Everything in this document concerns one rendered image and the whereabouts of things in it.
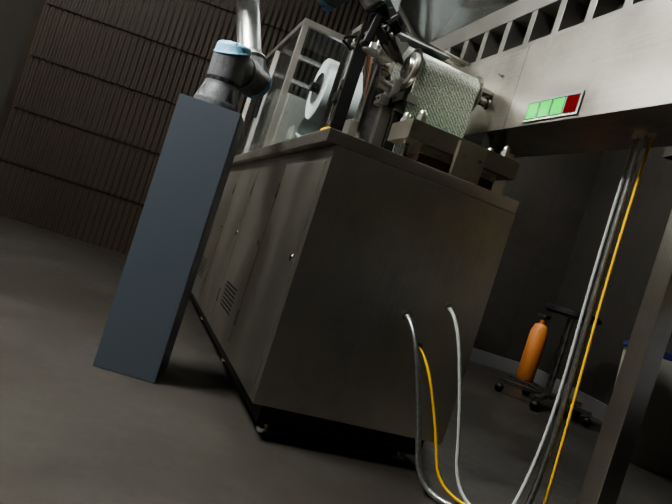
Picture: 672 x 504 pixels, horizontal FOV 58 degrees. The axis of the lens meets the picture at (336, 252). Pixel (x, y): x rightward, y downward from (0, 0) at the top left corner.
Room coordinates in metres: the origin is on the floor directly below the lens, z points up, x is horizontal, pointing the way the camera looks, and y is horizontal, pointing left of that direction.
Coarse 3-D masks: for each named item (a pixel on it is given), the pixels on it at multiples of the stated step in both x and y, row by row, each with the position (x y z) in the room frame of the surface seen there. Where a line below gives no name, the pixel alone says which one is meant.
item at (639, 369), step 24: (648, 288) 1.50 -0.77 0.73; (648, 312) 1.48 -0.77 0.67; (648, 336) 1.46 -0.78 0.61; (624, 360) 1.51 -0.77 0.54; (648, 360) 1.46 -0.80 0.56; (624, 384) 1.49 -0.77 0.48; (648, 384) 1.47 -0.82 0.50; (624, 408) 1.46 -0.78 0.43; (600, 432) 1.51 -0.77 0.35; (624, 432) 1.46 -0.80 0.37; (600, 456) 1.49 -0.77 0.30; (624, 456) 1.47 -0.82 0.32; (600, 480) 1.47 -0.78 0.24
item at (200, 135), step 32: (192, 128) 1.90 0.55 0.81; (224, 128) 1.91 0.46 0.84; (160, 160) 1.90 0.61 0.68; (192, 160) 1.91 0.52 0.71; (224, 160) 1.92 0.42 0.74; (160, 192) 1.90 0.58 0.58; (192, 192) 1.91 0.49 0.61; (160, 224) 1.90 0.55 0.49; (192, 224) 1.91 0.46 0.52; (128, 256) 1.90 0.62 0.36; (160, 256) 1.91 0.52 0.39; (192, 256) 1.92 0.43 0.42; (128, 288) 1.90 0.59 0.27; (160, 288) 1.91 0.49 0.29; (128, 320) 1.90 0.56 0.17; (160, 320) 1.91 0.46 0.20; (128, 352) 1.91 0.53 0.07; (160, 352) 1.92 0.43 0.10
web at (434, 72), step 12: (408, 48) 2.27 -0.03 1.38; (432, 60) 2.05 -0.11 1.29; (396, 72) 2.25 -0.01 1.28; (420, 72) 2.02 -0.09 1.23; (432, 72) 2.04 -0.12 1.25; (444, 72) 2.05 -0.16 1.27; (456, 72) 2.08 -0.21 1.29; (432, 84) 2.04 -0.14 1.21; (444, 84) 2.06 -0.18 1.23; (456, 84) 2.07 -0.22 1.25; (468, 84) 2.09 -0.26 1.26; (372, 96) 2.38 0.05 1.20; (456, 96) 2.07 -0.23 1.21; (468, 96) 2.09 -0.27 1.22; (372, 108) 2.39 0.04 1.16; (396, 108) 2.16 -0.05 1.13; (372, 120) 2.39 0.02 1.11; (360, 132) 2.38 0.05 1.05
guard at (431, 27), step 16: (416, 0) 2.80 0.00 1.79; (432, 0) 2.69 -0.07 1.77; (448, 0) 2.60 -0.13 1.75; (464, 0) 2.51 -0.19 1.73; (480, 0) 2.43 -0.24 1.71; (496, 0) 2.35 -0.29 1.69; (512, 0) 2.28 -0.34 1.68; (416, 16) 2.88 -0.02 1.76; (432, 16) 2.77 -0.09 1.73; (448, 16) 2.67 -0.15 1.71; (464, 16) 2.58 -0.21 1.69; (480, 16) 2.49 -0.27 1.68; (416, 32) 2.97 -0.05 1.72; (432, 32) 2.85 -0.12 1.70; (448, 32) 2.74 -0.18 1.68
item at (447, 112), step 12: (420, 84) 2.03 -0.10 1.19; (420, 96) 2.03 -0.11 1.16; (432, 96) 2.05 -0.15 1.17; (444, 96) 2.06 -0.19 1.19; (408, 108) 2.02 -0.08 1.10; (420, 108) 2.04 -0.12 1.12; (432, 108) 2.05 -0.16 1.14; (444, 108) 2.06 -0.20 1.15; (456, 108) 2.08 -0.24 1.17; (468, 108) 2.09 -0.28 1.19; (432, 120) 2.06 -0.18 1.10; (444, 120) 2.07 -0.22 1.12; (456, 120) 2.08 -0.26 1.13; (456, 132) 2.09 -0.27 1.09
